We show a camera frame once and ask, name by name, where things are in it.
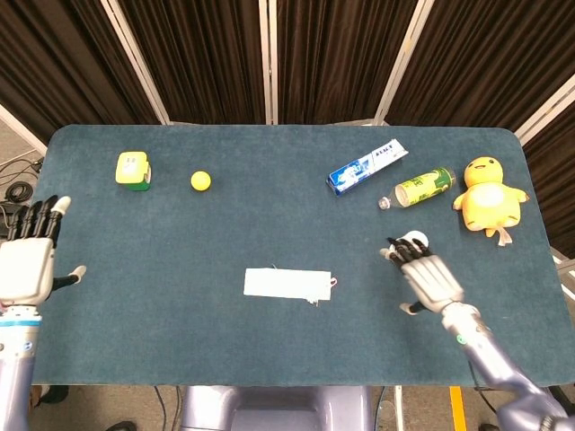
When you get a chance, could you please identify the dark shoe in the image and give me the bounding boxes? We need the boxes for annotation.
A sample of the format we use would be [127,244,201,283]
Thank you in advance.
[30,384,69,408]

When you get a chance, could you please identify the white paper sheet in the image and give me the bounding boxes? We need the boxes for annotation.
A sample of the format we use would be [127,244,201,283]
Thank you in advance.
[243,267,333,308]

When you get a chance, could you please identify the blue white toothpaste box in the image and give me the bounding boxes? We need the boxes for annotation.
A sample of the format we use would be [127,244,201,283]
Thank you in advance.
[325,138,410,198]

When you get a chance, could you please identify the blue felt table cover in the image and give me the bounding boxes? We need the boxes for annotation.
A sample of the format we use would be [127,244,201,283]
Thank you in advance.
[31,124,562,388]

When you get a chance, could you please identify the yellow green toy cube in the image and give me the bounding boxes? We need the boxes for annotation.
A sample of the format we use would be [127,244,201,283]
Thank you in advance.
[114,151,153,192]

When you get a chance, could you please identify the white metal table leg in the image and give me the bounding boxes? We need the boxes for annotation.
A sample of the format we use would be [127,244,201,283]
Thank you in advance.
[393,384,404,431]

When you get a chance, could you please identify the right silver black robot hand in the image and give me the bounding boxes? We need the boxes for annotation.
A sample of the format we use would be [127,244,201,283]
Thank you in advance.
[379,237,466,318]

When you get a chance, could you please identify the floral white paper cup stack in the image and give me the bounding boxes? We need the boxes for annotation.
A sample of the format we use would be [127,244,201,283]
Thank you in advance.
[399,230,431,252]

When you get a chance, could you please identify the yellow ball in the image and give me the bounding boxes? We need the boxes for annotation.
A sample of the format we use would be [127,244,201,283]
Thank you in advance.
[190,170,213,193]

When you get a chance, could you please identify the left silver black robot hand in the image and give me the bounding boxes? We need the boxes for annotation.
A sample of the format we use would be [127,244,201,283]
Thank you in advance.
[0,195,87,311]

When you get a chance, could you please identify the black cable coil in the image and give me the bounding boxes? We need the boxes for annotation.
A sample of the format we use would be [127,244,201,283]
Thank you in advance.
[4,180,33,204]

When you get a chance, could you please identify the dark curtain screen panel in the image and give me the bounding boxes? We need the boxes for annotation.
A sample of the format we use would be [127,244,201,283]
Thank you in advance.
[268,0,435,126]
[375,0,575,140]
[101,0,273,126]
[520,96,575,261]
[0,0,170,152]

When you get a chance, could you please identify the yellow plush duck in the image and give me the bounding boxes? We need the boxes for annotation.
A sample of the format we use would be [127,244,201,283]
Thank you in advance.
[452,155,531,247]

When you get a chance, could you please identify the green label plastic bottle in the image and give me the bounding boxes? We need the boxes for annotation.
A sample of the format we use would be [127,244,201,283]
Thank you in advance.
[377,166,458,211]

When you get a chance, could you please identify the grey robot torso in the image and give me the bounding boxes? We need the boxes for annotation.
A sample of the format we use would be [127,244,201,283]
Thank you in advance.
[179,384,374,431]

